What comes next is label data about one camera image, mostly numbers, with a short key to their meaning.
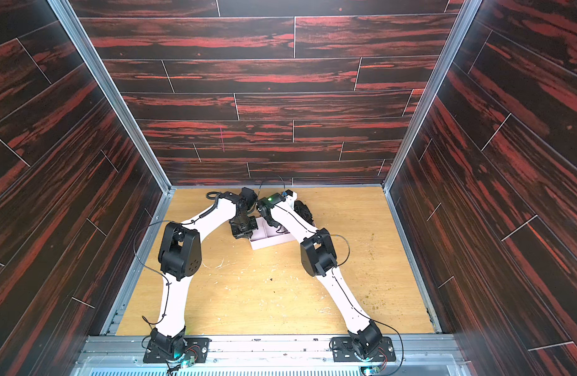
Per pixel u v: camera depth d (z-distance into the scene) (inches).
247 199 33.0
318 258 25.6
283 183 48.5
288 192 35.9
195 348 28.9
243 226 33.0
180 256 23.0
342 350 28.9
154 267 22.7
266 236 39.9
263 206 30.1
